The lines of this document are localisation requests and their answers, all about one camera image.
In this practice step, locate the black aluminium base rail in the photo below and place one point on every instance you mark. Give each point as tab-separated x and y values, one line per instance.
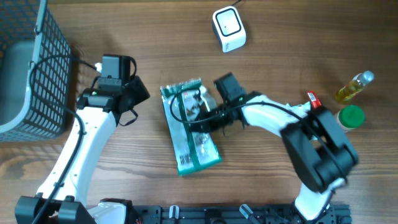
268	214

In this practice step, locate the green lid jar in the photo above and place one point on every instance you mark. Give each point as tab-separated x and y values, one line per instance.
350	117

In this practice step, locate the mint green sachet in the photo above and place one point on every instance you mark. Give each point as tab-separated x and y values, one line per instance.
305	108

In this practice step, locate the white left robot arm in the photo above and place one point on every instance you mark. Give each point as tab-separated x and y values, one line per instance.
62	197

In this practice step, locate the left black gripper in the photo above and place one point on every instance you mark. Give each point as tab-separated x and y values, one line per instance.
138	88

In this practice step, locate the yellow Vim liquid bottle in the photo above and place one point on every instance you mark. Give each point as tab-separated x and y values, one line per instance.
356	85

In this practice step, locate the green snack packet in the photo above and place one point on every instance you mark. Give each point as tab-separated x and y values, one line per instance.
185	101

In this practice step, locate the red Nescafe stick sachet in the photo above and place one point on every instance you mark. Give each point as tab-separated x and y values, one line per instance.
314	101

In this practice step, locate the grey plastic mesh basket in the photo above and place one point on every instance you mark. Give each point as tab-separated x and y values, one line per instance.
35	72

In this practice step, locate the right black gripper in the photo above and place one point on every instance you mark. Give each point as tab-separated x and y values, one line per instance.
208	126

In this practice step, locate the white barcode scanner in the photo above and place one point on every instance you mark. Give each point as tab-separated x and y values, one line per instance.
228	28

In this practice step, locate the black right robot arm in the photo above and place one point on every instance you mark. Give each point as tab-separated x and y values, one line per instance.
319	149

